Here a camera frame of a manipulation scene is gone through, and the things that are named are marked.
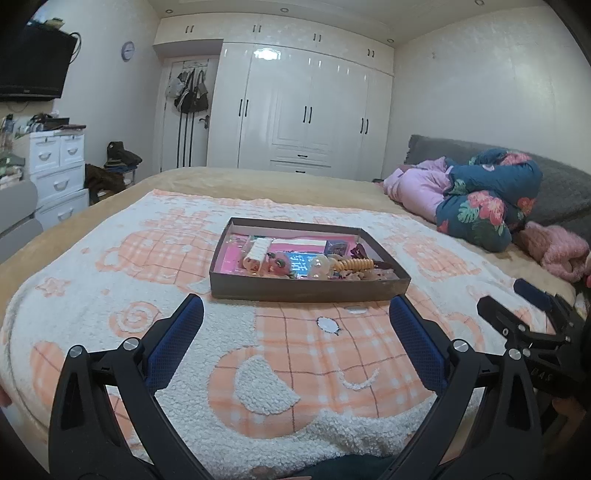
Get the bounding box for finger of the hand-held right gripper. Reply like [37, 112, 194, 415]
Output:
[477, 295, 574, 360]
[514, 278, 580, 324]

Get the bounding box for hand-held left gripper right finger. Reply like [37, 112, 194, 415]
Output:
[383, 296, 543, 480]

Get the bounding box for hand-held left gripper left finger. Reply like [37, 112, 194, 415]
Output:
[48, 293, 205, 480]

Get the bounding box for polka dot bow hair clip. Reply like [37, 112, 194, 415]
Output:
[342, 268, 399, 282]

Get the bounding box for maroon hair clip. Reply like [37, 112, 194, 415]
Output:
[350, 244, 394, 269]

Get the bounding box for white hair claw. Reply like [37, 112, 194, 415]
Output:
[244, 237, 271, 265]

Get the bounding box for brown shallow cardboard box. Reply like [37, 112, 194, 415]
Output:
[209, 218, 411, 304]

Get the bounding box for person's right hand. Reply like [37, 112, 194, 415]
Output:
[551, 399, 583, 435]

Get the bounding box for pink fluffy cloth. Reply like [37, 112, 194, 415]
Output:
[519, 220, 591, 284]

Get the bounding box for orange and white plush blanket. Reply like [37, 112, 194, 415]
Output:
[0, 189, 570, 468]

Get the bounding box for pink book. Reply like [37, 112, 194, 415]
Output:
[221, 232, 360, 278]

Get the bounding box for blue floral quilt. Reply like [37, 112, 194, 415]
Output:
[436, 148, 544, 253]

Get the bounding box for grey quilted headboard cushion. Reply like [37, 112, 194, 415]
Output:
[404, 135, 591, 232]

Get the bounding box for blue booklet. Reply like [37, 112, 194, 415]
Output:
[281, 251, 315, 278]

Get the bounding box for person's dark trousers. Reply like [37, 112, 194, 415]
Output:
[295, 456, 386, 480]

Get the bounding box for dark brown clothes heap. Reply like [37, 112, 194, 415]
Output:
[84, 164, 129, 204]

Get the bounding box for bed with tan sheet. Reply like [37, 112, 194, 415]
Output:
[0, 166, 585, 468]

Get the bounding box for pile of dark folded clothes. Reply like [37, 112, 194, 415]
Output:
[104, 141, 143, 172]

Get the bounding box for grey chair back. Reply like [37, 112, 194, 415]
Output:
[0, 180, 44, 264]

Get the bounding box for white door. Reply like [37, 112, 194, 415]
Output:
[161, 58, 216, 174]

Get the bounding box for white drawer cabinet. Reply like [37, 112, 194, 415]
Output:
[14, 127, 90, 230]

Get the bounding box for hanging bags on door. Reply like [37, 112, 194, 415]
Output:
[166, 69, 211, 114]

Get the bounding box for black device on cabinet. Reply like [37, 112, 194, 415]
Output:
[34, 117, 87, 133]

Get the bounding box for white built-in wardrobe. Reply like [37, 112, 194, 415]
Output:
[153, 13, 394, 183]

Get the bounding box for black wall television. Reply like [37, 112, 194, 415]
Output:
[0, 23, 78, 101]

